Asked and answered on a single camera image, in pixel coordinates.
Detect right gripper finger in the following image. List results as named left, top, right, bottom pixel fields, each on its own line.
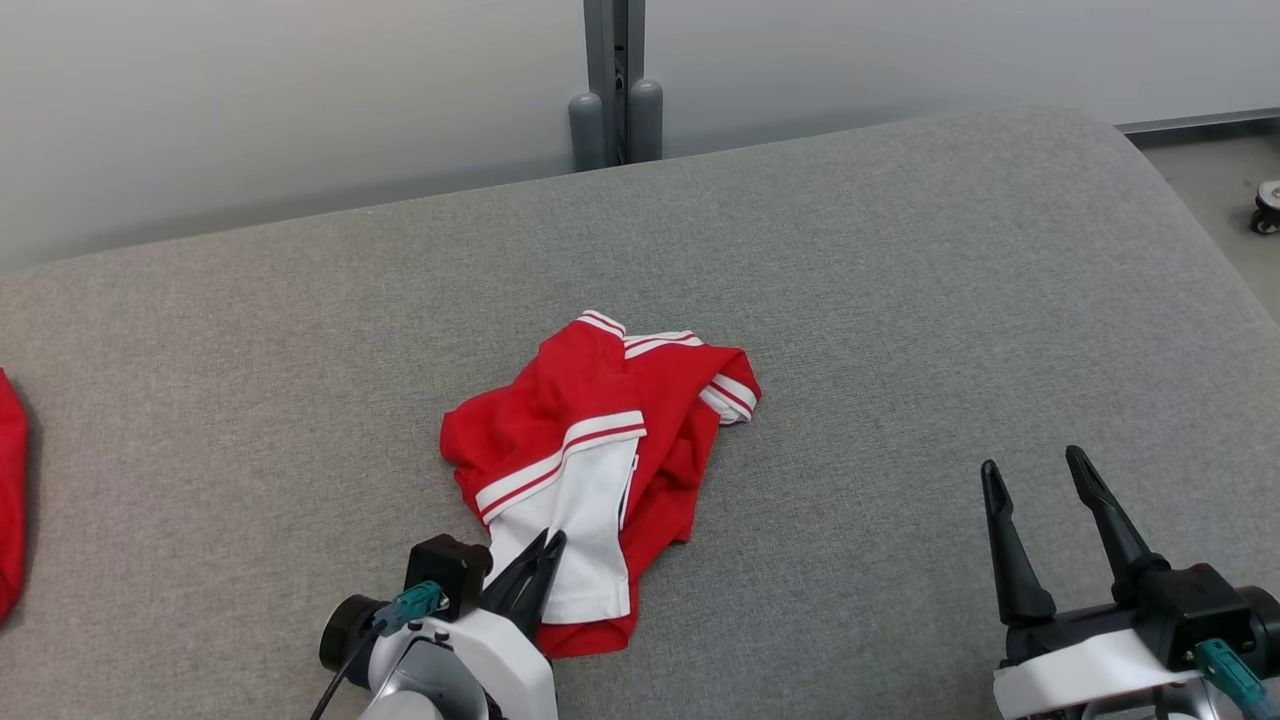
left=981, top=459, right=1058, bottom=628
left=1065, top=445, right=1171, bottom=603

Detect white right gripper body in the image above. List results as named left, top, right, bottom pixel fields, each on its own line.
left=992, top=598, right=1217, bottom=720

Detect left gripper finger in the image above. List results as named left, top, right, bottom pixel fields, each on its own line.
left=483, top=530, right=553, bottom=626
left=510, top=533, right=568, bottom=656

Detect red shorts with white stripes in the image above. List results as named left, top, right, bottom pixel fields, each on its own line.
left=440, top=310, right=763, bottom=661

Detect black cable, teal plug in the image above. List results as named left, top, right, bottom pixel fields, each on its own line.
left=1195, top=640, right=1276, bottom=719
left=310, top=580, right=447, bottom=720

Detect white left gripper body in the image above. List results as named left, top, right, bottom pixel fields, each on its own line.
left=320, top=595, right=558, bottom=720

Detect plain red garment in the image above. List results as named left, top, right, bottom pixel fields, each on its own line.
left=0, top=368, right=31, bottom=626

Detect grey partition post, rounded feet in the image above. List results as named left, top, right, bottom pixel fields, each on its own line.
left=568, top=0, right=665, bottom=173

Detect grey wall base rail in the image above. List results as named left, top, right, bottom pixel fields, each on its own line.
left=1115, top=108, right=1280, bottom=137

